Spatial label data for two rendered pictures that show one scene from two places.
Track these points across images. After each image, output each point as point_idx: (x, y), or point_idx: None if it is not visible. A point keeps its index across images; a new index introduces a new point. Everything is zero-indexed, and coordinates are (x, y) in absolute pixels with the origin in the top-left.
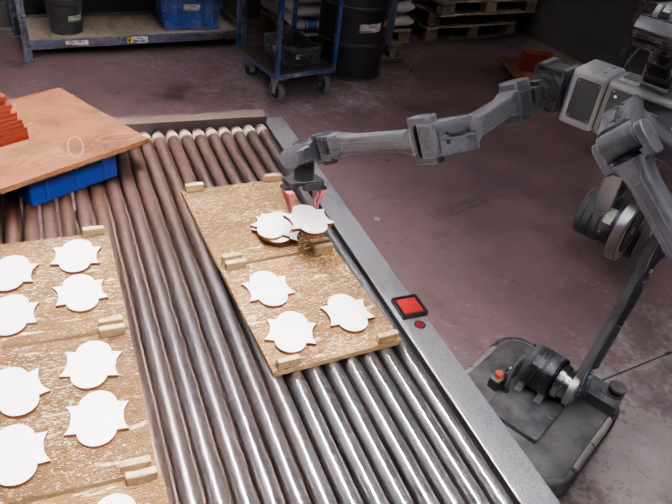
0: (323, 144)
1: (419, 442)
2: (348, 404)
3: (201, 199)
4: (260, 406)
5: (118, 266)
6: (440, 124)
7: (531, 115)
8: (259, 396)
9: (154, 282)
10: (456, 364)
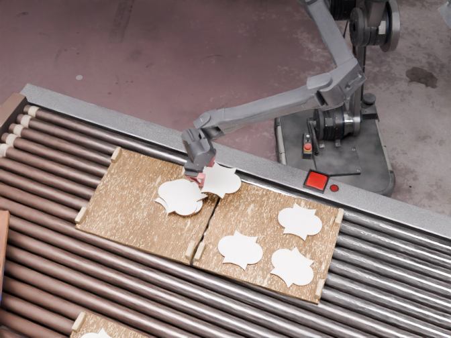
0: (213, 128)
1: (423, 266)
2: (368, 279)
3: (98, 220)
4: (335, 329)
5: (128, 328)
6: (341, 81)
7: (329, 5)
8: (327, 324)
9: (168, 315)
10: (380, 197)
